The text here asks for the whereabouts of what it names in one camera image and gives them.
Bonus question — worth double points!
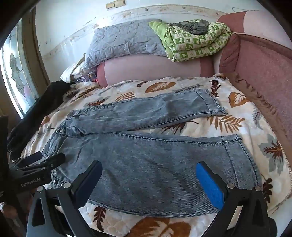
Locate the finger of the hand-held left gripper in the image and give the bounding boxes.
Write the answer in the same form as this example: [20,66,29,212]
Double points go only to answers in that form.
[9,151,44,167]
[14,153,66,175]

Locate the grey quilted blanket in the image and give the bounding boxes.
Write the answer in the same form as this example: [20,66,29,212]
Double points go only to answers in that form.
[83,19,168,71]

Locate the white pillow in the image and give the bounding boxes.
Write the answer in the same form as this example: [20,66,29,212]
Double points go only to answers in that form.
[60,53,92,83]

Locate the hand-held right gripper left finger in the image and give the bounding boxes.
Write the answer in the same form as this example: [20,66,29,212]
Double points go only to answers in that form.
[26,160,103,237]

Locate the blue denim pants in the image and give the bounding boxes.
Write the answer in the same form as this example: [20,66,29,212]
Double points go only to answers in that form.
[44,89,263,217]

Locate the black cloth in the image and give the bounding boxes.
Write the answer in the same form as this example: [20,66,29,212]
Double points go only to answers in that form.
[7,80,76,158]

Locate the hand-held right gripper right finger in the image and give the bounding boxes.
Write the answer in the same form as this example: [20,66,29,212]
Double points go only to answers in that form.
[195,161,277,237]

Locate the wall switch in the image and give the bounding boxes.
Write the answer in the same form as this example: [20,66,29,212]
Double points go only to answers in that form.
[107,0,125,9]

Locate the leaf print blanket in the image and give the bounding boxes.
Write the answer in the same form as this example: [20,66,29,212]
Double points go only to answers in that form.
[20,73,292,237]

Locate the grey crumpled garment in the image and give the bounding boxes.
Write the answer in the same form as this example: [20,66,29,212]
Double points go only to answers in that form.
[170,19,210,35]

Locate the green patterned quilt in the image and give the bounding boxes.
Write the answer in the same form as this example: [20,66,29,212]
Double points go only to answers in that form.
[149,20,232,62]

